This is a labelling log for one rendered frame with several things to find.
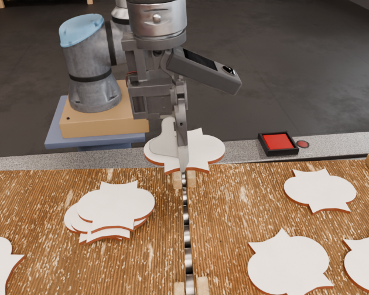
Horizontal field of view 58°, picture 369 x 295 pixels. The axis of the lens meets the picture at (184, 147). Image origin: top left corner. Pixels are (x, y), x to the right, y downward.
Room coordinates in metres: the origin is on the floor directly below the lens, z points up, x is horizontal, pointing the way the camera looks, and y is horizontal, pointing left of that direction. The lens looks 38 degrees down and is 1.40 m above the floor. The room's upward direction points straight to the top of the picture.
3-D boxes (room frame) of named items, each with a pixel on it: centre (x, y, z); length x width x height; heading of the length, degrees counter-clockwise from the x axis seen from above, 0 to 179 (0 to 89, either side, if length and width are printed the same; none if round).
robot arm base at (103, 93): (0.86, 0.26, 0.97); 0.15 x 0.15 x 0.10
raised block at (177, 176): (0.50, 0.01, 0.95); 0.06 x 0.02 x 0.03; 2
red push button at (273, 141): (0.64, -0.23, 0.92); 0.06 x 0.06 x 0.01; 7
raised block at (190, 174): (0.50, -0.01, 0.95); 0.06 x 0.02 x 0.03; 3
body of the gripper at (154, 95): (0.45, 0.04, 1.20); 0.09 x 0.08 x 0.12; 93
